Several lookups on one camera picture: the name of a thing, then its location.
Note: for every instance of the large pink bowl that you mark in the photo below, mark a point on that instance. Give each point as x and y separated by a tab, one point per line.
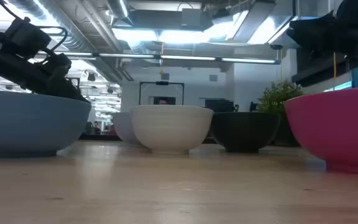
340	127

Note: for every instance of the green potted plant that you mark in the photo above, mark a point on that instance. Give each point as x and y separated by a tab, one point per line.
278	96

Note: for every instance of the grey ceiling ventilation box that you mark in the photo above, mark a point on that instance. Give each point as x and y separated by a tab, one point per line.
191	17

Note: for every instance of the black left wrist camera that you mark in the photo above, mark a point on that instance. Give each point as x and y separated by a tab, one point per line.
28	37

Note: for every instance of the white ribbed bowl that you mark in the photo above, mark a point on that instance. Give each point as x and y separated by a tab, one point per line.
171	127

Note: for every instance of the large blue bowl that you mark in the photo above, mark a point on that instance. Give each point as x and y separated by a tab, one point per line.
30	121

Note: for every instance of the lavender bowl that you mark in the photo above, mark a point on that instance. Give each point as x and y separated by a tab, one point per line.
122	126

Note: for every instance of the black bowl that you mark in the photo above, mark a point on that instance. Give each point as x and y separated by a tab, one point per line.
244	130

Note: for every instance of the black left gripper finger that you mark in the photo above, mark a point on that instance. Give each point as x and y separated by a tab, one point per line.
74	84
64	90

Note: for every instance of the ceiling light tube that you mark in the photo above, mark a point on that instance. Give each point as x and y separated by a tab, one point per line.
248	60
126	55
187	58

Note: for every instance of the black aluminium table frame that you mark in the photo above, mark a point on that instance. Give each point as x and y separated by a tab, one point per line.
99	137

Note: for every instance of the dark background monitor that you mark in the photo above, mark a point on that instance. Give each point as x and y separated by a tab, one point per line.
219	105

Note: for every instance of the round silver ventilation duct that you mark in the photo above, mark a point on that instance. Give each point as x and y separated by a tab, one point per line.
120	11

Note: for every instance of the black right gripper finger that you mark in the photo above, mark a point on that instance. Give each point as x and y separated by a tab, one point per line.
312	29

